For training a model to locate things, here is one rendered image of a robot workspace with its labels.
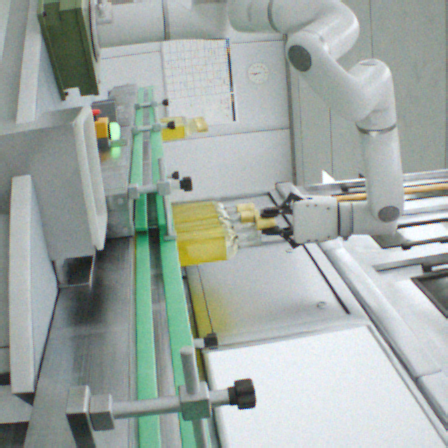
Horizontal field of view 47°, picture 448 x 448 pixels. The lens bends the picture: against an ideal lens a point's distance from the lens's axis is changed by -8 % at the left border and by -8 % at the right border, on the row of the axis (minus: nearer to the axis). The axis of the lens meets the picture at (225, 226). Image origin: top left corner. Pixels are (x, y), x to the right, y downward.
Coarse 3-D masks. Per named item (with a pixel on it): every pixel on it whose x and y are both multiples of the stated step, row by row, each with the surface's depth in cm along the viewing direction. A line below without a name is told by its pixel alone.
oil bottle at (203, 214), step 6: (192, 210) 128; (198, 210) 128; (204, 210) 128; (210, 210) 127; (216, 210) 127; (222, 210) 127; (174, 216) 126; (180, 216) 125; (186, 216) 125; (192, 216) 125; (198, 216) 124; (204, 216) 124; (210, 216) 124; (216, 216) 124; (222, 216) 125; (228, 216) 127; (174, 222) 123; (180, 222) 124
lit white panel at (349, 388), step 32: (224, 352) 101; (256, 352) 100; (288, 352) 99; (320, 352) 98; (352, 352) 97; (224, 384) 92; (256, 384) 91; (288, 384) 90; (320, 384) 89; (352, 384) 88; (384, 384) 87; (224, 416) 84; (256, 416) 83; (288, 416) 83; (320, 416) 82; (352, 416) 81; (384, 416) 80; (416, 416) 79
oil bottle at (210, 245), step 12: (216, 228) 118; (180, 240) 114; (192, 240) 113; (204, 240) 113; (216, 240) 114; (228, 240) 114; (180, 252) 113; (192, 252) 114; (204, 252) 114; (216, 252) 115; (228, 252) 115; (180, 264) 114; (192, 264) 115
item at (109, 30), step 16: (96, 16) 108; (112, 16) 109; (128, 16) 109; (144, 16) 109; (160, 16) 110; (96, 32) 109; (112, 32) 110; (128, 32) 110; (144, 32) 111; (160, 32) 112; (96, 48) 110
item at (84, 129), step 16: (80, 128) 81; (80, 144) 81; (96, 144) 98; (80, 160) 83; (96, 160) 99; (96, 176) 100; (96, 192) 101; (96, 208) 102; (96, 224) 86; (96, 240) 87
